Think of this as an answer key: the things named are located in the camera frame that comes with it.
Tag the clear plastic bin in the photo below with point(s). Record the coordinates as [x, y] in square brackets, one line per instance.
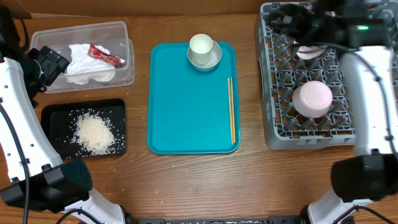
[109, 37]

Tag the pile of rice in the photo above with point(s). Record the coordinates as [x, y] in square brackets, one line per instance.
[93, 132]

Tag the black rectangular tray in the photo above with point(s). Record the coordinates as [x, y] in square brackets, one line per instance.
[56, 122]

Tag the red snack wrapper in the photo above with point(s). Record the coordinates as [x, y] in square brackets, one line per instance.
[96, 53]

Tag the teal plastic tray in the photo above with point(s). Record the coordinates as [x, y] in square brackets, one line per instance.
[188, 110]

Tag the grey small bowl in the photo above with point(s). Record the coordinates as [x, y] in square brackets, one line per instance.
[215, 58]

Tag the pink bowl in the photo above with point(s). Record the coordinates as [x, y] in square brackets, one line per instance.
[312, 99]

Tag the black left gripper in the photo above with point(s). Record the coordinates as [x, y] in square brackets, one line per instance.
[53, 63]

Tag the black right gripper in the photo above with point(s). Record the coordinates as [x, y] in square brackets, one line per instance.
[283, 22]

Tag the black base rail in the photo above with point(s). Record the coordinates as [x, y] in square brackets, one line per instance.
[288, 219]

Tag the wooden chopstick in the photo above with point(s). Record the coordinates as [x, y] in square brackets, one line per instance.
[232, 110]

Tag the white napkin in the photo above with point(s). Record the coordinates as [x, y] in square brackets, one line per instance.
[84, 68]

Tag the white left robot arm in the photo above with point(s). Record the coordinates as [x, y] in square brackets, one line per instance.
[40, 179]

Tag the grey dishwasher rack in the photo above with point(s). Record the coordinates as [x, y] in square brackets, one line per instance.
[283, 72]

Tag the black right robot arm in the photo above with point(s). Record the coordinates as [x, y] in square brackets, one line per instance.
[365, 56]

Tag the white round plate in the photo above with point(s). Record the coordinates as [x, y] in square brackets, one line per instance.
[307, 53]

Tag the white paper cup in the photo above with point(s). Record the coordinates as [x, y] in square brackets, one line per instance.
[201, 46]

